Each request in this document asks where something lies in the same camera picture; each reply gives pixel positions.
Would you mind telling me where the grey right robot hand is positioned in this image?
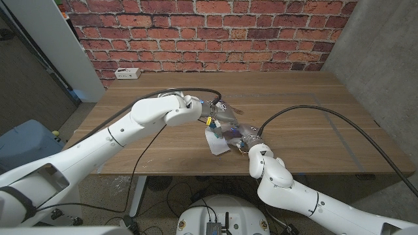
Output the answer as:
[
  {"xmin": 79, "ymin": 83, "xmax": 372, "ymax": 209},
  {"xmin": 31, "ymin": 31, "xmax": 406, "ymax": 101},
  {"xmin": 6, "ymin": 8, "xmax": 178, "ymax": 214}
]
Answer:
[{"xmin": 225, "ymin": 124, "xmax": 264, "ymax": 151}]

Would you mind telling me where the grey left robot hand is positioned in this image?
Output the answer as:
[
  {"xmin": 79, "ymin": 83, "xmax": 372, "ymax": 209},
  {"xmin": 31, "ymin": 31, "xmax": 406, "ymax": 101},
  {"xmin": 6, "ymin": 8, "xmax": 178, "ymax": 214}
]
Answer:
[{"xmin": 201, "ymin": 101, "xmax": 240, "ymax": 131}]

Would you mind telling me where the white receipt paper strip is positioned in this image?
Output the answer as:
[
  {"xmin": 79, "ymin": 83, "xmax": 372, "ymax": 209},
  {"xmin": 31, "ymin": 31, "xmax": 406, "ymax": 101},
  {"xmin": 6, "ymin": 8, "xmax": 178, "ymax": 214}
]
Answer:
[{"xmin": 204, "ymin": 125, "xmax": 231, "ymax": 156}]

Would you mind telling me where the grey table leg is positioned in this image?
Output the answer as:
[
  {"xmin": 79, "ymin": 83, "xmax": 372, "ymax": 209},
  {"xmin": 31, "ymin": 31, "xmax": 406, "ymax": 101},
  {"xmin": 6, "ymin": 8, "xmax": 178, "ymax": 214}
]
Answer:
[{"xmin": 295, "ymin": 174, "xmax": 310, "ymax": 189}]

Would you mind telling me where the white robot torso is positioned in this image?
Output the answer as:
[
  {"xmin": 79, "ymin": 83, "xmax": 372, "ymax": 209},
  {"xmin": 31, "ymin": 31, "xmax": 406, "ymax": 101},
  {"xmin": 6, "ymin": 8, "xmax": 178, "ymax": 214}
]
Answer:
[{"xmin": 175, "ymin": 195, "xmax": 271, "ymax": 235}]

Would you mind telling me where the red brick print backdrop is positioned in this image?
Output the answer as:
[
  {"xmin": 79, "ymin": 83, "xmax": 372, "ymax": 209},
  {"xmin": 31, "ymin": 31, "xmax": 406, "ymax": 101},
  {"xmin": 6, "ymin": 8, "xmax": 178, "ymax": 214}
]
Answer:
[{"xmin": 61, "ymin": 0, "xmax": 359, "ymax": 89}]

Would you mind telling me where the black round floor fan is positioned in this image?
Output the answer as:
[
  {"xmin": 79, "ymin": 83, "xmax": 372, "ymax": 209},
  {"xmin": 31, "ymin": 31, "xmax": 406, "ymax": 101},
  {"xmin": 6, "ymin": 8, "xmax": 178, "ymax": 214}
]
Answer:
[{"xmin": 146, "ymin": 176, "xmax": 173, "ymax": 192}]

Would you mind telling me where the grey electronics module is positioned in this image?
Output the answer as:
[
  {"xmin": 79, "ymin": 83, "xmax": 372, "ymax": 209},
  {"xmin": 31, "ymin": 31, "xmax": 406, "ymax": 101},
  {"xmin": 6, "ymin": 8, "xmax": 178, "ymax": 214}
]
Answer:
[{"xmin": 205, "ymin": 221, "xmax": 223, "ymax": 235}]

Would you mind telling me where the white power strip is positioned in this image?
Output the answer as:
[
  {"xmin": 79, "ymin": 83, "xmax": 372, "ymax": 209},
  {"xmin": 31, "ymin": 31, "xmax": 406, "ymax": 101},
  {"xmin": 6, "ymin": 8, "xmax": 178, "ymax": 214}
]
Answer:
[{"xmin": 114, "ymin": 67, "xmax": 142, "ymax": 80}]

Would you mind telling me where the white table leg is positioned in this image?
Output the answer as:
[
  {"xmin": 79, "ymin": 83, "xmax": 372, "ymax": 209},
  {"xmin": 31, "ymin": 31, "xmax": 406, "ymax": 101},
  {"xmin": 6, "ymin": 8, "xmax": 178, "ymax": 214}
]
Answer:
[{"xmin": 129, "ymin": 176, "xmax": 148, "ymax": 218}]

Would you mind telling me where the blue chair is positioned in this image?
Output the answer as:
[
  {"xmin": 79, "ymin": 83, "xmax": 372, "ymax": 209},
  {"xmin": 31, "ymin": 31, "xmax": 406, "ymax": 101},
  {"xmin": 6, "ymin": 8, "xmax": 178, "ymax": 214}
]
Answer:
[{"xmin": 0, "ymin": 119, "xmax": 65, "ymax": 170}]

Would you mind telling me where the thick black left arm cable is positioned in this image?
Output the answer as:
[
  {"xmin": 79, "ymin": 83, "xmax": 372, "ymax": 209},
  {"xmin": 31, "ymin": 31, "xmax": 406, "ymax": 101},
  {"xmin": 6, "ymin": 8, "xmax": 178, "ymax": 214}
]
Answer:
[{"xmin": 73, "ymin": 87, "xmax": 223, "ymax": 144}]

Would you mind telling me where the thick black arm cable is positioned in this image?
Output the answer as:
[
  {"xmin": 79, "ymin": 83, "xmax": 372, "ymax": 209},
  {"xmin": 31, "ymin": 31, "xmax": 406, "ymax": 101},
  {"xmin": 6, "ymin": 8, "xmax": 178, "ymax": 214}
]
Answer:
[
  {"xmin": 73, "ymin": 87, "xmax": 223, "ymax": 144},
  {"xmin": 257, "ymin": 104, "xmax": 418, "ymax": 198}
]

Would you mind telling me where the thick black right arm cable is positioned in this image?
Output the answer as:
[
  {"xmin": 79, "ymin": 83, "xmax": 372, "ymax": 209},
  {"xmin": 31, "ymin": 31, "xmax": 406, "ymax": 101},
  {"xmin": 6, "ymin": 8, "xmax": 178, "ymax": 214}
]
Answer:
[{"xmin": 257, "ymin": 104, "xmax": 418, "ymax": 198}]

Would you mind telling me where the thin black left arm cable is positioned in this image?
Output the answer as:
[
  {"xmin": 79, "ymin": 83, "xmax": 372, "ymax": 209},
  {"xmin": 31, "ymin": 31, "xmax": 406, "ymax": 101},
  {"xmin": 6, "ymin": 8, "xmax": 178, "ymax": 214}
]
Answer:
[{"xmin": 34, "ymin": 123, "xmax": 168, "ymax": 213}]

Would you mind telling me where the white wall panel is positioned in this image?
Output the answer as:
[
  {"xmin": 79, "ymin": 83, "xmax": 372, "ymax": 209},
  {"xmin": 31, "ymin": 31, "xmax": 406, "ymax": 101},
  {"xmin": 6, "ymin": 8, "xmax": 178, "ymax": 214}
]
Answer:
[{"xmin": 3, "ymin": 0, "xmax": 106, "ymax": 103}]

